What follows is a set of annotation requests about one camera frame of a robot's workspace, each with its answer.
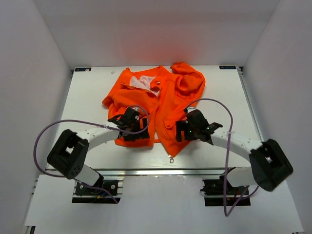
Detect orange jacket pink lining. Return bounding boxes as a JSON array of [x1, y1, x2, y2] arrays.
[[102, 62, 206, 157]]

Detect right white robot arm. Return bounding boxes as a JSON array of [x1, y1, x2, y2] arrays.
[[175, 109, 293, 195]]

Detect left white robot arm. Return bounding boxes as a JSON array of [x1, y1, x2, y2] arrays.
[[47, 106, 150, 195]]

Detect right blue table label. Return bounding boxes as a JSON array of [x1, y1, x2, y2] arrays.
[[219, 65, 236, 70]]

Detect blue table label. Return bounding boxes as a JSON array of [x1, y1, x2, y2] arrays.
[[219, 65, 236, 70], [74, 67, 92, 72]]

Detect left blue table label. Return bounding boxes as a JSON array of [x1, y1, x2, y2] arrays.
[[74, 67, 92, 72]]

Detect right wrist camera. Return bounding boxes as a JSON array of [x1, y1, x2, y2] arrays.
[[183, 106, 196, 114]]

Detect aluminium table front rail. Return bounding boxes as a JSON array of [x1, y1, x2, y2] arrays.
[[45, 168, 258, 177]]

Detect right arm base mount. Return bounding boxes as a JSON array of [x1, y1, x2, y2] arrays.
[[199, 168, 246, 207]]

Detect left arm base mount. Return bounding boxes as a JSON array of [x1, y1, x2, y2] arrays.
[[72, 176, 124, 204]]

